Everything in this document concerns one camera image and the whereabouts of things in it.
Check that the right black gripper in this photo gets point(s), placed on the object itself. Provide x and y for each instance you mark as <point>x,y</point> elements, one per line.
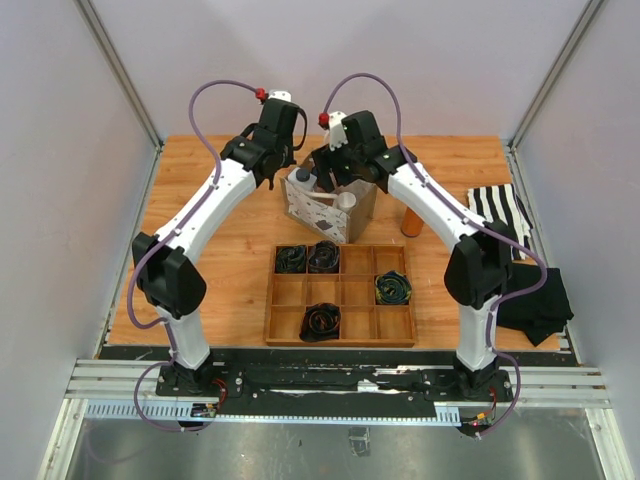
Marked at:
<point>325,159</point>

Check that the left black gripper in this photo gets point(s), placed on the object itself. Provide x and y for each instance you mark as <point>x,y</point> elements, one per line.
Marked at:
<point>291,160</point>

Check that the white round cap bottle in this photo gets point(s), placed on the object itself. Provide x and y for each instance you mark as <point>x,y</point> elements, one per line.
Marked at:
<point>345,201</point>

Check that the white bottle black cap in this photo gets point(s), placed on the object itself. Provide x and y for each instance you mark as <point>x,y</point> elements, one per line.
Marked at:
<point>302,178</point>

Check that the blue pump bottle orange base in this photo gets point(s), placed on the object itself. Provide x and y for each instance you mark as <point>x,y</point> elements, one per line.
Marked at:
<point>412,224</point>

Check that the black white striped cloth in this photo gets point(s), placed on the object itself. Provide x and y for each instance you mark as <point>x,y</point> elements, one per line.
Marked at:
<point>501,202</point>

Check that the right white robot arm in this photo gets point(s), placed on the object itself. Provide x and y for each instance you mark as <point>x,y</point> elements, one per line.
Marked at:
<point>480,261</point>

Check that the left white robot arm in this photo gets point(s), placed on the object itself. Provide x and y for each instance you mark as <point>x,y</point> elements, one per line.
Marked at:
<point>165,263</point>

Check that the rolled dark belt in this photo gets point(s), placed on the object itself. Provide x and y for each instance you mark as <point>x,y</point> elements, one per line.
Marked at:
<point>291,259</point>
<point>324,258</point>

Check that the rolled dark belt top left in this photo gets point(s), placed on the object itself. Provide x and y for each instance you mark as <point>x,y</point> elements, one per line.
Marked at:
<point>291,259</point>

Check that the rolled blue yellow belt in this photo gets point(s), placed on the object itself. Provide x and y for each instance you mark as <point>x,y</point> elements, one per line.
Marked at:
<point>392,288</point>

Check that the wooden compartment tray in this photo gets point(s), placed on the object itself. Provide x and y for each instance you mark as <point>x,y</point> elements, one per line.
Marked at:
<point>364,323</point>

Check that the rolled black orange belt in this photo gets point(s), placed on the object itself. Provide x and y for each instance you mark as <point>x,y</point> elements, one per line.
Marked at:
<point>321,322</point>

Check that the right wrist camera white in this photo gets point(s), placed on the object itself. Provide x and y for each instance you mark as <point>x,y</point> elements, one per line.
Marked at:
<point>336,136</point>

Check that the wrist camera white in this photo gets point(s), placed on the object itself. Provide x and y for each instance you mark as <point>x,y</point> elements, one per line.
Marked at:
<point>280,95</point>
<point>336,136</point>

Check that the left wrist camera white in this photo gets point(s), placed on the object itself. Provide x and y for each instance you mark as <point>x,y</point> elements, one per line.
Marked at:
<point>280,95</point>

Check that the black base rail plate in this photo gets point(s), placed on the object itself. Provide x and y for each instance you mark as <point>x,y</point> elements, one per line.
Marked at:
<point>334,382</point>

